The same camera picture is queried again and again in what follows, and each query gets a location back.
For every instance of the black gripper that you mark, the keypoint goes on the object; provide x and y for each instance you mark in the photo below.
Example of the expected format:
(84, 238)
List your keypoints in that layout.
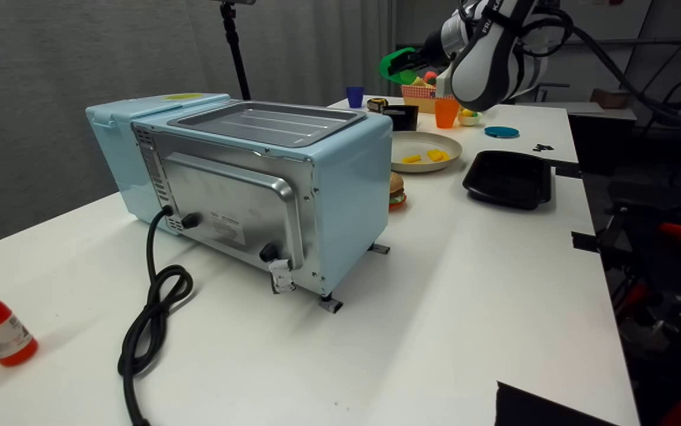
(435, 50)

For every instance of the yellow toy fry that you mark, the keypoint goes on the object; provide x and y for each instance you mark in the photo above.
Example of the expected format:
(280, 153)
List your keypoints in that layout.
(445, 154)
(432, 157)
(412, 159)

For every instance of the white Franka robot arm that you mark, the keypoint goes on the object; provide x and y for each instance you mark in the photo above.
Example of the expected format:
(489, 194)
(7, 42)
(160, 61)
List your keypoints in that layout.
(489, 63)

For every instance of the orange cup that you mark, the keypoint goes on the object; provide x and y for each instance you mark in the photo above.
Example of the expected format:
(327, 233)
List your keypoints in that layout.
(445, 114)

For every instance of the blue cup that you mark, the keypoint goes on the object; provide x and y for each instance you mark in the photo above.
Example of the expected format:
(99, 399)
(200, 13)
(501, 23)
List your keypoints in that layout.
(354, 96)

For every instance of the black tray bowl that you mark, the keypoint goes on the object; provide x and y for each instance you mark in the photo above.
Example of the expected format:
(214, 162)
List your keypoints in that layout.
(508, 181)

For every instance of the red toy fruit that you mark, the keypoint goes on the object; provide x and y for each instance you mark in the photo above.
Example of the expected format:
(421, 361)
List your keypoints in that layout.
(431, 76)

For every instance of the orange toy fruit basket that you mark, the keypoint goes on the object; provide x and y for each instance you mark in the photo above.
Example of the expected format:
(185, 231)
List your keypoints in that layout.
(418, 97)

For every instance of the small black box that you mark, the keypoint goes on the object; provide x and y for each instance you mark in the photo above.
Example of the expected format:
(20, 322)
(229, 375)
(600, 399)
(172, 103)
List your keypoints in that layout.
(402, 116)

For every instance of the small yellow green toy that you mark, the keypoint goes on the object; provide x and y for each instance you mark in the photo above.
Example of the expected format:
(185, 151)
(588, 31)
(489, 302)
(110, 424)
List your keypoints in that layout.
(470, 120)

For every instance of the small yellow dark toy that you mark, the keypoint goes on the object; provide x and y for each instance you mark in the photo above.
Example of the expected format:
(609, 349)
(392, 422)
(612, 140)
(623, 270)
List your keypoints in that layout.
(377, 103)

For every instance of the beige plate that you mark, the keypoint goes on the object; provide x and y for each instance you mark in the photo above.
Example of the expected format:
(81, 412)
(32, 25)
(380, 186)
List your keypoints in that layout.
(427, 142)

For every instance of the teal round lid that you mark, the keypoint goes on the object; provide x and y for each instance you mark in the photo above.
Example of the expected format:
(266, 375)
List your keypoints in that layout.
(501, 131)

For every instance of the small black item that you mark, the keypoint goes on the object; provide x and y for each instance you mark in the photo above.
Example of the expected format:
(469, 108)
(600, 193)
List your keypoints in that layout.
(541, 148)

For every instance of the toy burger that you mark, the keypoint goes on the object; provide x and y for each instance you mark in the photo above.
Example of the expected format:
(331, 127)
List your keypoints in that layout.
(397, 193)

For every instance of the black stand pole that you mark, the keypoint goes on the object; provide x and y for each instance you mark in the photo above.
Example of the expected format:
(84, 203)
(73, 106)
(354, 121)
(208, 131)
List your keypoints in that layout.
(235, 48)

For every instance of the light blue toaster oven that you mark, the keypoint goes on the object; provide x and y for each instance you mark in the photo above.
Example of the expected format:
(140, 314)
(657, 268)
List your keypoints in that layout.
(237, 198)

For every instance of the red bottle white label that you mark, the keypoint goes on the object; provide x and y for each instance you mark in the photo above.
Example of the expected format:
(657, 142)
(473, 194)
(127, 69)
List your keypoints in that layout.
(1, 334)

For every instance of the black table clamp bracket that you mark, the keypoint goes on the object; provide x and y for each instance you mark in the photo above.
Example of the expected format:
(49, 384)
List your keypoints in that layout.
(568, 168)
(587, 241)

